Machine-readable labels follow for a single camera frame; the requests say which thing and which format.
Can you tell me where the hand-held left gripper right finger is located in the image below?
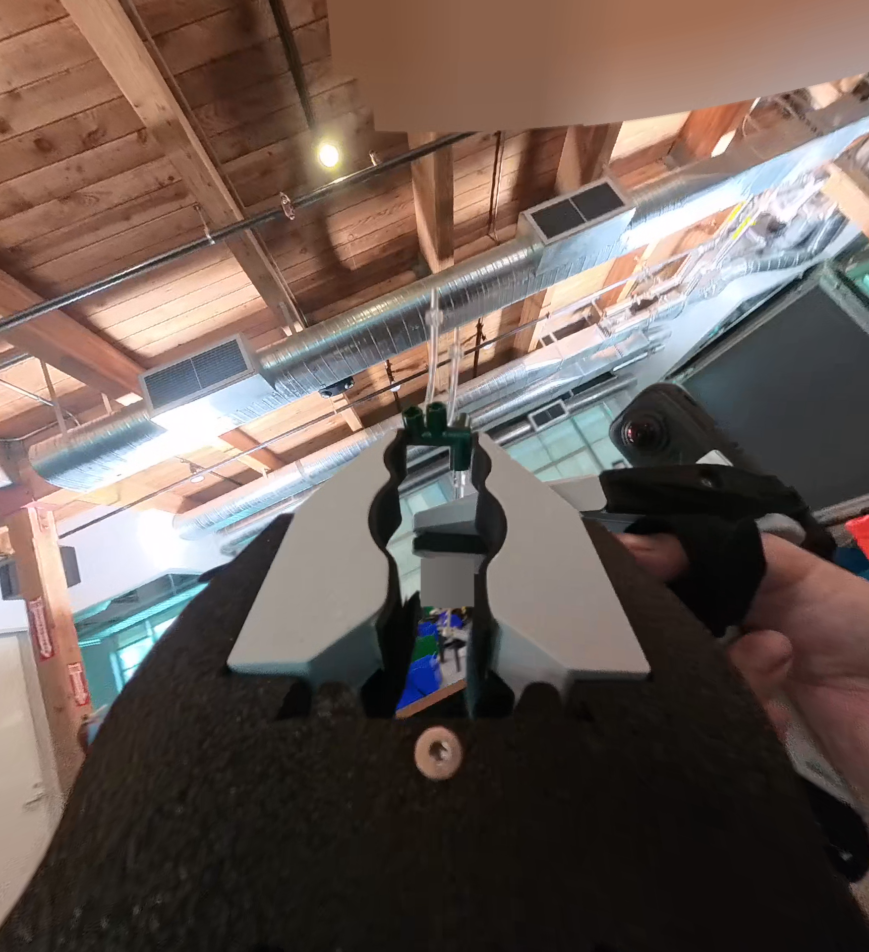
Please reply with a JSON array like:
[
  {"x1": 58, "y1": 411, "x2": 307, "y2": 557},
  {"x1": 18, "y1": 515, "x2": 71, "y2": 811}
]
[{"x1": 466, "y1": 433, "x2": 652, "y2": 719}]

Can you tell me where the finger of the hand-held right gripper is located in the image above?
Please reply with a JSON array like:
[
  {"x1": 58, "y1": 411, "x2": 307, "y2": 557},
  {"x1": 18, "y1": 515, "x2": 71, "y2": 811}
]
[
  {"x1": 412, "y1": 530, "x2": 484, "y2": 557},
  {"x1": 413, "y1": 476, "x2": 610, "y2": 533}
]

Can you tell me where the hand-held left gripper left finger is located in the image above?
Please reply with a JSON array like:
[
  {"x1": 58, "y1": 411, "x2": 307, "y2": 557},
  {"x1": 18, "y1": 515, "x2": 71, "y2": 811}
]
[{"x1": 226, "y1": 433, "x2": 424, "y2": 719}]

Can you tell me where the green brick with clear stems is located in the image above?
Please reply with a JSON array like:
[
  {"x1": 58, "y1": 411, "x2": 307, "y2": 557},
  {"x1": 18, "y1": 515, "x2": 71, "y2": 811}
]
[{"x1": 402, "y1": 286, "x2": 474, "y2": 468}]

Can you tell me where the person's right hand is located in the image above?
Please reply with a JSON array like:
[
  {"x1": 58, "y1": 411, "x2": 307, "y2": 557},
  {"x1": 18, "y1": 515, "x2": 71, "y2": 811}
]
[{"x1": 616, "y1": 532, "x2": 869, "y2": 828}]

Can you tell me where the large black screen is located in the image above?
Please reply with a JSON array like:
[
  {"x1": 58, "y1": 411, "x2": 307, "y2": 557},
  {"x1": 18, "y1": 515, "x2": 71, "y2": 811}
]
[{"x1": 668, "y1": 264, "x2": 869, "y2": 514}]

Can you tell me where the black ceiling pipe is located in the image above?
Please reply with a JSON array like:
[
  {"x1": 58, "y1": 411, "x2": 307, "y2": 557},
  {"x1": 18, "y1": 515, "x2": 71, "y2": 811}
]
[{"x1": 0, "y1": 130, "x2": 480, "y2": 351}]

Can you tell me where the silver ventilation duct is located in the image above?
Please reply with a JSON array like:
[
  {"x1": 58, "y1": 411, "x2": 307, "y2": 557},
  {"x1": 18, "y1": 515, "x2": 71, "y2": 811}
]
[{"x1": 29, "y1": 97, "x2": 869, "y2": 492}]

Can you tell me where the duct vent grille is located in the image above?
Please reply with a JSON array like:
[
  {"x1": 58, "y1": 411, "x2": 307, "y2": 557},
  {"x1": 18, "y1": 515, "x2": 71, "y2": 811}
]
[
  {"x1": 139, "y1": 335, "x2": 260, "y2": 419},
  {"x1": 520, "y1": 177, "x2": 637, "y2": 246}
]

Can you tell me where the wooden post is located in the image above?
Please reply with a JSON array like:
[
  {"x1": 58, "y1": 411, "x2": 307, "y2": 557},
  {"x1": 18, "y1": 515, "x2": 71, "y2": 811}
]
[{"x1": 4, "y1": 506, "x2": 95, "y2": 752}]

